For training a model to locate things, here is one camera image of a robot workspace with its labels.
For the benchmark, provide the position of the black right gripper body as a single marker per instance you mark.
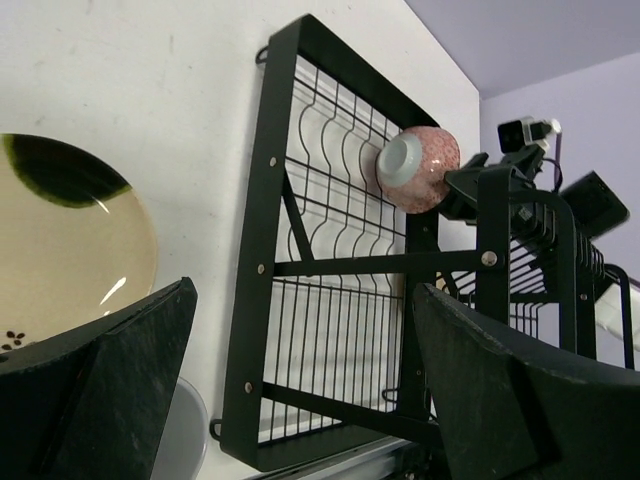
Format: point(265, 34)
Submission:
point(460, 204)

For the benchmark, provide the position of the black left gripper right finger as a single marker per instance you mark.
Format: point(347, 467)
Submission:
point(510, 406)

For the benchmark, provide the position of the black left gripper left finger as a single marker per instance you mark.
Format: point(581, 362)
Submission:
point(92, 402)

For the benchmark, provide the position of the pink floral mug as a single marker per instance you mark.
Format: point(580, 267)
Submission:
point(190, 420)

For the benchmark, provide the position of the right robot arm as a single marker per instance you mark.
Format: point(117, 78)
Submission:
point(537, 248)

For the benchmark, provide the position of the pink floral small bowl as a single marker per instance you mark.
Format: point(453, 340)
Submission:
point(411, 168)

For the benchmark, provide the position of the cream plate green brushstroke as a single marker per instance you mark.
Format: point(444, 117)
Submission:
point(77, 242)

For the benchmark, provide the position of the black wire dish rack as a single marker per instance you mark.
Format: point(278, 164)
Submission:
point(323, 354)

